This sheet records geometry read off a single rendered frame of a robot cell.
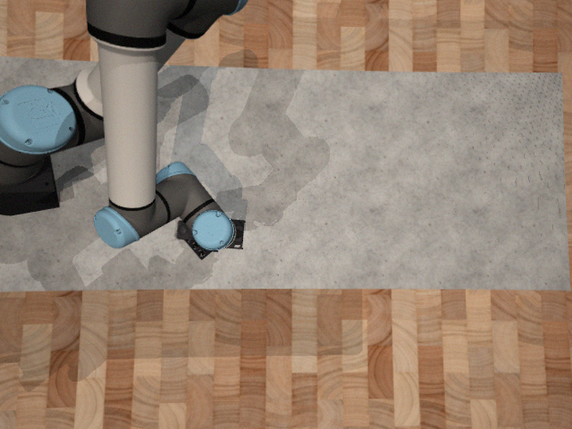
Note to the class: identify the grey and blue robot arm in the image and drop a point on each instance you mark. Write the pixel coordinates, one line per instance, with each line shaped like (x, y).
(36, 122)

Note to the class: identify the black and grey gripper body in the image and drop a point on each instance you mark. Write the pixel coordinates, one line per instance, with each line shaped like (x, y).
(239, 235)

